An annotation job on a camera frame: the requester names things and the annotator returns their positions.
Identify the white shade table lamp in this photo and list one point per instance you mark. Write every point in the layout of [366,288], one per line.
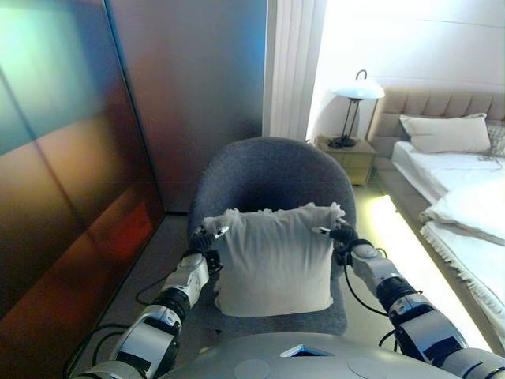
[357,91]

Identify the grey fabric armchair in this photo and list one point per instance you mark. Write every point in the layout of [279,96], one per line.
[268,173]

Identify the cream bed pillow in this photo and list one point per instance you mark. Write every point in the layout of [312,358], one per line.
[446,134]

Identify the silver robot torso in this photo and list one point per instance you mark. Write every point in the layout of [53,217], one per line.
[307,359]

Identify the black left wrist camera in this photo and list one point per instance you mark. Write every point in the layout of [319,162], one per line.
[214,260]

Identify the white curtain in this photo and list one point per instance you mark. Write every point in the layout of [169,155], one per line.
[294,67]

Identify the grey patterned pillow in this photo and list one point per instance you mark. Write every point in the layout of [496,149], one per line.
[497,138]

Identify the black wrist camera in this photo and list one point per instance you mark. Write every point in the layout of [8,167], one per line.
[214,260]
[342,256]

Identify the beige nightstand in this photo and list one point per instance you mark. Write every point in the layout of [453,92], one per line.
[355,162]

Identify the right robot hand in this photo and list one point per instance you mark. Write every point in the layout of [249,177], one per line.
[343,233]

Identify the white fringed cushion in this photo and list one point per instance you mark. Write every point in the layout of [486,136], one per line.
[276,260]

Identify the bed with beige headboard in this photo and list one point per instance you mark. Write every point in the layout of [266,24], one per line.
[418,166]

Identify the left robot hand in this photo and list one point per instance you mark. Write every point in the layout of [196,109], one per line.
[203,241]

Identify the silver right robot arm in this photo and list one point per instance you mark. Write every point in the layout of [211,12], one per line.
[414,316]

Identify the white fringed throw blanket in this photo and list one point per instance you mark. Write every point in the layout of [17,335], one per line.
[465,260]

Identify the white duvet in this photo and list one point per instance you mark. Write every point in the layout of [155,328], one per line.
[469,205]

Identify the dark glossy wardrobe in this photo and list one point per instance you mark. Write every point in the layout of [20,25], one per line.
[79,158]

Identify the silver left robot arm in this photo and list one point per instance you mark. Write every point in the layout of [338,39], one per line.
[158,323]

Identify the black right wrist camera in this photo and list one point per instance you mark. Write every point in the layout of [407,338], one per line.
[342,256]

